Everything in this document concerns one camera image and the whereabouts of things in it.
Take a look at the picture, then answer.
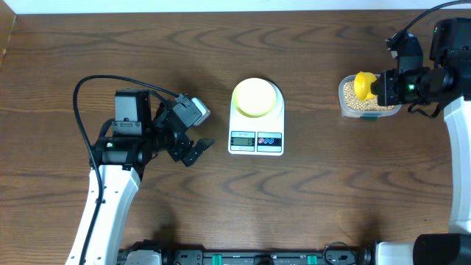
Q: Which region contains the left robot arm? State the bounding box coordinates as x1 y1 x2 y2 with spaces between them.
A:
66 89 214 264

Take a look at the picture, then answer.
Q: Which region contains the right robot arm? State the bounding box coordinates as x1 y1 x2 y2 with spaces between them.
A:
364 18 470 264

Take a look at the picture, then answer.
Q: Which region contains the white kitchen scale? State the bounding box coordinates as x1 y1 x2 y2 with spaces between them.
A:
227 80 285 156

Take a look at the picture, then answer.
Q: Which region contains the yellow measuring scoop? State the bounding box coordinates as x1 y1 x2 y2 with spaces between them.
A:
354 71 378 101

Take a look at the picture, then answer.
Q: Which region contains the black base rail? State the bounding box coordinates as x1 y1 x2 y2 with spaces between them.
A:
116 240 375 265

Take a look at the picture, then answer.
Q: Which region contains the clear container of soybeans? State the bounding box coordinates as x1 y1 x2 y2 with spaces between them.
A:
339 75 401 118

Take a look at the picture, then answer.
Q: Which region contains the yellow bowl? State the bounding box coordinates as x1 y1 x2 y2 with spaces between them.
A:
232 78 277 118

